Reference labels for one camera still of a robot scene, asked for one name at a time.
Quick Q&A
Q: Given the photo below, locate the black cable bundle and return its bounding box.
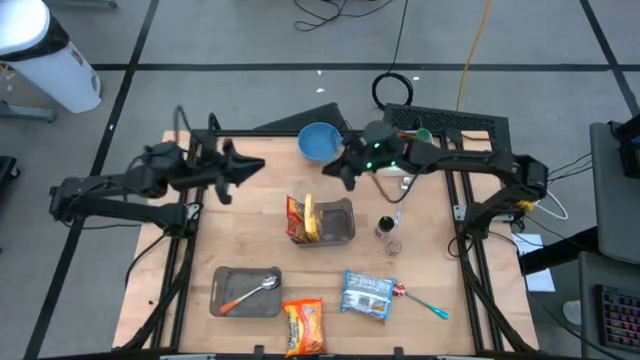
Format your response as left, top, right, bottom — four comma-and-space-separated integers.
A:
547, 152, 594, 181

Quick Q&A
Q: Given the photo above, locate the yellow ramen packet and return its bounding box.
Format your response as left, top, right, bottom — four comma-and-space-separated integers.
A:
303, 193, 324, 244

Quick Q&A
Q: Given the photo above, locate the left arm base cable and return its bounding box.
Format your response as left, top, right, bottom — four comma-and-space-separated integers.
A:
123, 232, 169, 291

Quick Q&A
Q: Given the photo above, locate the black desk leg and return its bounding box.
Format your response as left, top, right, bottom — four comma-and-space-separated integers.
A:
517, 227, 601, 276

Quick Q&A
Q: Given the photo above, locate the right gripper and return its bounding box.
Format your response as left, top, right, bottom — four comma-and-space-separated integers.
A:
322, 119, 411, 193

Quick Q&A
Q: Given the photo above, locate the black desk device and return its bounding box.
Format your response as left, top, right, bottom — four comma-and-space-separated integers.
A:
609, 114, 640, 180

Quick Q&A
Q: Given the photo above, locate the white round object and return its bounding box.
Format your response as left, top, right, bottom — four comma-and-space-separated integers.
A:
562, 299, 584, 326

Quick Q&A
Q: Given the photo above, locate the yellow cable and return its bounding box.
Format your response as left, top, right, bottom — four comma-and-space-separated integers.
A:
454, 0, 495, 112

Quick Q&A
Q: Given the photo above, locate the deep grey plastic bin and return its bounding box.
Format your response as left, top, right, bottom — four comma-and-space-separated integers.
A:
289, 196, 357, 249

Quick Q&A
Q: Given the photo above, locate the grey stand foot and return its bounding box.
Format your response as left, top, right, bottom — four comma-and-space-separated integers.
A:
0, 99, 56, 124

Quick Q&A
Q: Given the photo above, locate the orange-handled metal spoon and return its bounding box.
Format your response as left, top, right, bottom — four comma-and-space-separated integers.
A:
218, 273, 281, 316

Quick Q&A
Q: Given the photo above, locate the black perforated panel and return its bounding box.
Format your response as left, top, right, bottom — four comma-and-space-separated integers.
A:
379, 102, 514, 168

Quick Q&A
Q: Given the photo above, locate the flat grey tray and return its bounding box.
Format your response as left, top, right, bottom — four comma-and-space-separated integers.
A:
208, 265, 283, 319

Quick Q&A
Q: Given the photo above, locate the blue white ramen packet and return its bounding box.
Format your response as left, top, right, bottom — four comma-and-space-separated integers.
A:
339, 269, 398, 322

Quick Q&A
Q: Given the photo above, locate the white cable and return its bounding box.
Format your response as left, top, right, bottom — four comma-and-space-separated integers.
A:
534, 189, 570, 221

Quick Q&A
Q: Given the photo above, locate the black table frame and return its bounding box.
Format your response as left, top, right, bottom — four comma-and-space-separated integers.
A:
119, 113, 526, 360

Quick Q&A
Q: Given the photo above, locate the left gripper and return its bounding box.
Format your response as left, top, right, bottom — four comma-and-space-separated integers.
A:
192, 139, 266, 204

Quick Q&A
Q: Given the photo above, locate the white plastic bin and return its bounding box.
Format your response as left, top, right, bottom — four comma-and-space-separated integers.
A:
375, 130, 438, 177

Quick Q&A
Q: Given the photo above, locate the white paper sheet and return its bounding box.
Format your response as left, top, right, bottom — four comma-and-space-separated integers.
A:
512, 232, 556, 294

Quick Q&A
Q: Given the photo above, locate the grey keyboard desk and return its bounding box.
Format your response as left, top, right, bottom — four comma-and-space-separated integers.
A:
578, 249, 640, 360

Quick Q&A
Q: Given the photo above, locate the black wedge-shaped panel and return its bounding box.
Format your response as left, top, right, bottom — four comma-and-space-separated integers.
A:
252, 101, 351, 132

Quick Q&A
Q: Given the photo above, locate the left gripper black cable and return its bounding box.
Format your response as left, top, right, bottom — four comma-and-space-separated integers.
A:
172, 104, 194, 146

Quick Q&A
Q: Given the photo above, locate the backlit keyboard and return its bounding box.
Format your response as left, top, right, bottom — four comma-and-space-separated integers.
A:
594, 284, 640, 354

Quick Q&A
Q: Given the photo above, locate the red-yellow ramen packet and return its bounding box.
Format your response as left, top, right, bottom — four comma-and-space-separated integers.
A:
285, 194, 309, 245

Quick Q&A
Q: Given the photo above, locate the orange-red ramen packet green stripe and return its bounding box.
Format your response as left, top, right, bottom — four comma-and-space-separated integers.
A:
280, 297, 329, 359

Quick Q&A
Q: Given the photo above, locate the white trash can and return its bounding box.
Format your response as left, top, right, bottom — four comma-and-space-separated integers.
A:
0, 0, 103, 115

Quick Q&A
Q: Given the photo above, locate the black-lid spice jar purple label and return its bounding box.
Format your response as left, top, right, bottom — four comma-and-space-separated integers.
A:
374, 214, 396, 239

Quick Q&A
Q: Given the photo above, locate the thin black tangled cable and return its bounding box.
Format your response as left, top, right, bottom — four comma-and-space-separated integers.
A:
292, 0, 396, 33

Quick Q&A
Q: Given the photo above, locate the black cable with coil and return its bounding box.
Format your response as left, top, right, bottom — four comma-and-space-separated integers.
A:
370, 0, 415, 112

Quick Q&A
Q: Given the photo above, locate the red-headed teal spoon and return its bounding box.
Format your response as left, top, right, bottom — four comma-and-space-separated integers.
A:
391, 280, 450, 321

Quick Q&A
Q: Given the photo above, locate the black floor object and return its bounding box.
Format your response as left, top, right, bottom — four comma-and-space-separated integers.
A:
0, 155, 21, 184

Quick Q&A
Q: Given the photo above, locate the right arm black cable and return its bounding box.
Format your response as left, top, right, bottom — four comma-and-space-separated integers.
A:
368, 164, 431, 205

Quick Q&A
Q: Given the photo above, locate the blue bowl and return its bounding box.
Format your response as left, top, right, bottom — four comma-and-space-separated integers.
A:
297, 121, 344, 164

